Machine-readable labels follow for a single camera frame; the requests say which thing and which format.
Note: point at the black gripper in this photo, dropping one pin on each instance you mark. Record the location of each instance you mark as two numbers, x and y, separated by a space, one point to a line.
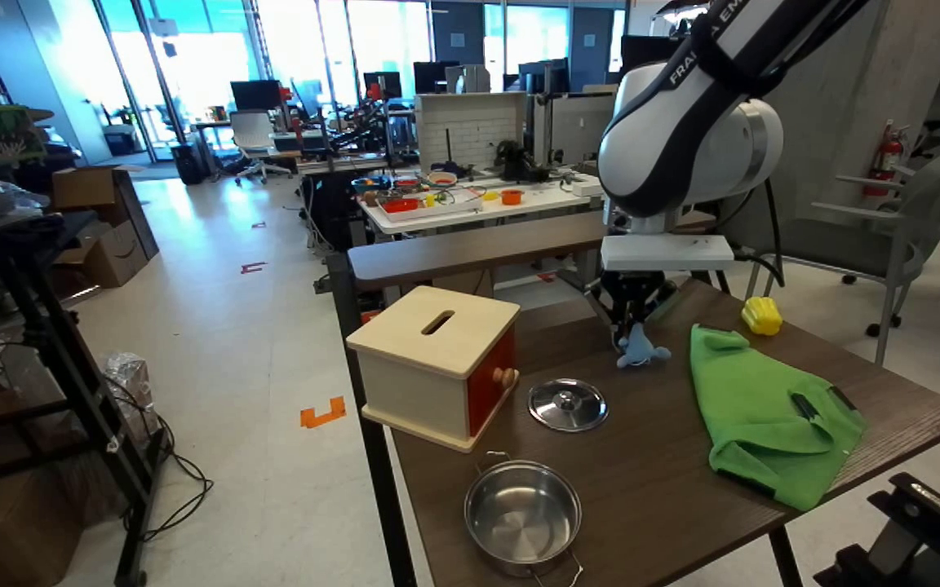
633 287

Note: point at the blue toy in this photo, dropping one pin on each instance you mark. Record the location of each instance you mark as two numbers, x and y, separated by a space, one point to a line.
639 350

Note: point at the steel pot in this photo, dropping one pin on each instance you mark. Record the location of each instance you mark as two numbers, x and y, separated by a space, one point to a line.
522 517

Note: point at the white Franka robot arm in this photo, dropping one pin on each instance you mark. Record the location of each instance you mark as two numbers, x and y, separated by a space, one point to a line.
685 140

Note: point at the steel pot lid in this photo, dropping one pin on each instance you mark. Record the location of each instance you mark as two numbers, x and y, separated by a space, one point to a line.
568 405

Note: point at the yellow toy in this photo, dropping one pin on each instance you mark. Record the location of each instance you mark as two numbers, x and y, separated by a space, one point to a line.
763 313

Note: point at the green cloth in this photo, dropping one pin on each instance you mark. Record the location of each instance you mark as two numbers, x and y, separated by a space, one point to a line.
765 412

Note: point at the dark wooden bench table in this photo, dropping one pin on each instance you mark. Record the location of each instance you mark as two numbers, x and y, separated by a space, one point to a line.
458 249

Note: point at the wooden box with red front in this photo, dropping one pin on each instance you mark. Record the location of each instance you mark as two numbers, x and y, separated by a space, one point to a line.
424 369

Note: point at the white table with toys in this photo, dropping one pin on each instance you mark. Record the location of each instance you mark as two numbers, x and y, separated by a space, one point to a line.
447 217

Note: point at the white cubicle partition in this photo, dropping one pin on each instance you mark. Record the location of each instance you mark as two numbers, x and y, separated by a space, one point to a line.
470 125

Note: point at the grey plastic chair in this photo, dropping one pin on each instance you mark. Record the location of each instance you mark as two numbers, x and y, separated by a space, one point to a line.
927 197

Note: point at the black computer monitor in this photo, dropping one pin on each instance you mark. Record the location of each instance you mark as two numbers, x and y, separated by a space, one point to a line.
384 84
255 94

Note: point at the white office chair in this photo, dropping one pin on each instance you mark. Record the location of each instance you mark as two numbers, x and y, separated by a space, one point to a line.
255 135

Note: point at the large cardboard box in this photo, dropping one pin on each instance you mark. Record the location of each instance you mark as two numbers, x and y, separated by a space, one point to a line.
116 254

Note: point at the black metal rack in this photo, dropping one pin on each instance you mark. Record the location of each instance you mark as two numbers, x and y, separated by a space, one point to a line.
79 378

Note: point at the small cardboard box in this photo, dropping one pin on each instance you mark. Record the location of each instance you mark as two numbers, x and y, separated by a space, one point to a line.
88 187

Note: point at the black camera stand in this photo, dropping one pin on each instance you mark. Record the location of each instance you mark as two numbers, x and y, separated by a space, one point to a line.
927 532

